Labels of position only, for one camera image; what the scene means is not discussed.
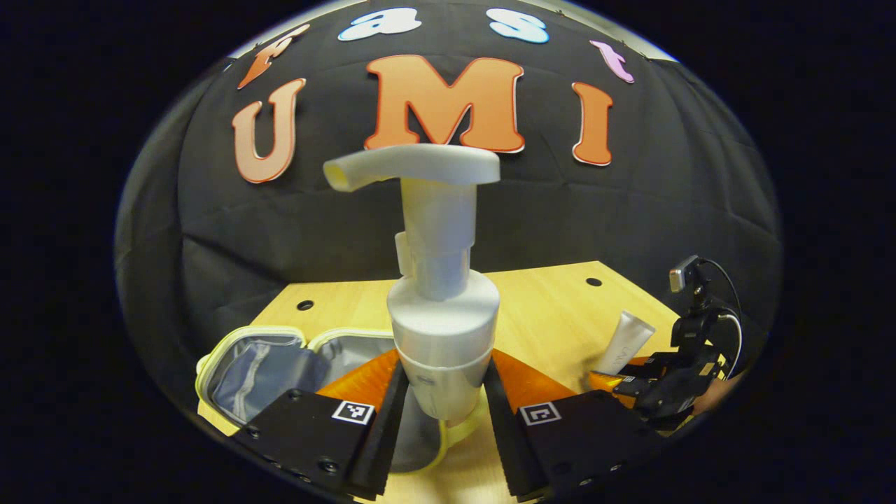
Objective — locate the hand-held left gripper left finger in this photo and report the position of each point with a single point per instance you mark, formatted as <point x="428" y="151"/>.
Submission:
<point x="383" y="434"/>

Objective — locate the white squeeze tube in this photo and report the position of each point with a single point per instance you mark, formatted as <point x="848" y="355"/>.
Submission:
<point x="626" y="343"/>

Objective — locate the pale yellow suitcase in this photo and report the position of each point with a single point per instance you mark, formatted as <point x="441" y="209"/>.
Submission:
<point x="273" y="364"/>

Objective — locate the white pump bottle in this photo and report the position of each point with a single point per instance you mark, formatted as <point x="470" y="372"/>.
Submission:
<point x="441" y="329"/>

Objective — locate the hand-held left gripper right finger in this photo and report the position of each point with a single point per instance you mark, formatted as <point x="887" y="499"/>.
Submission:
<point x="507" y="434"/>

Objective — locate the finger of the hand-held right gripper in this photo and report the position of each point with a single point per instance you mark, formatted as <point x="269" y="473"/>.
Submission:
<point x="630" y="392"/>
<point x="658" y="369"/>

